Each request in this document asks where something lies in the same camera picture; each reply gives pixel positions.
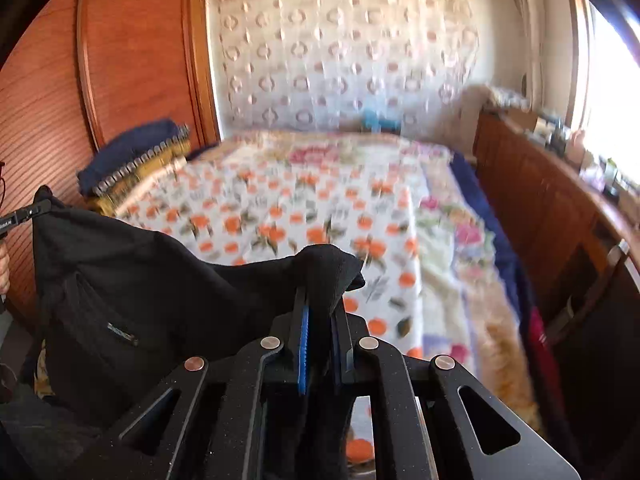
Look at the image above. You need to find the black t-shirt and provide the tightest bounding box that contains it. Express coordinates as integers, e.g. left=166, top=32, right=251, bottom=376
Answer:
left=27, top=188, right=364, bottom=479

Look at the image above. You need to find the stack of folded clothes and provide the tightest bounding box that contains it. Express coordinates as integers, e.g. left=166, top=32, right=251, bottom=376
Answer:
left=77, top=118, right=191, bottom=217

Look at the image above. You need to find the left hand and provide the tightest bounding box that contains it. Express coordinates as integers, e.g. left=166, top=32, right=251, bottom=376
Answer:
left=0, top=240, right=10, bottom=295

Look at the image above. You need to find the pink floral quilt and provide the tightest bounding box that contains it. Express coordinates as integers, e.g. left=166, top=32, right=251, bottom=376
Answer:
left=219, top=129, right=547, bottom=436

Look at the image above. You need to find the orange floral bed sheet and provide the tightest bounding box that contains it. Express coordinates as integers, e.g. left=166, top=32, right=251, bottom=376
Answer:
left=114, top=144, right=436, bottom=466

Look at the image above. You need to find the blue toy on bed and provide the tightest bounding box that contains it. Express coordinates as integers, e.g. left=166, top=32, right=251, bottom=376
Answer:
left=359, top=99, right=401, bottom=136

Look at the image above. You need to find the wooden louvered wardrobe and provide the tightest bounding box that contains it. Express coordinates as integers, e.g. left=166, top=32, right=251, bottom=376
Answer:
left=0, top=0, right=222, bottom=331

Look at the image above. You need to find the wooden sideboard cabinet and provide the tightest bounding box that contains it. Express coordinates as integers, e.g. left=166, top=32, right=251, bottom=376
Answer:
left=473, top=110, right=639, bottom=327

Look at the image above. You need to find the clutter on sideboard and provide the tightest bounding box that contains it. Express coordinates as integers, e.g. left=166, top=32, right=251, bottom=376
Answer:
left=483, top=84, right=639, bottom=222

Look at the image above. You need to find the white patterned wall curtain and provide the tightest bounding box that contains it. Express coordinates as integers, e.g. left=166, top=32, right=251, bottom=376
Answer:
left=210, top=0, right=480, bottom=139

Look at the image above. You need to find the window with wooden frame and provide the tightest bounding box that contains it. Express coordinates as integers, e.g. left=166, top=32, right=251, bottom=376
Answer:
left=570, top=0, right=639, bottom=183

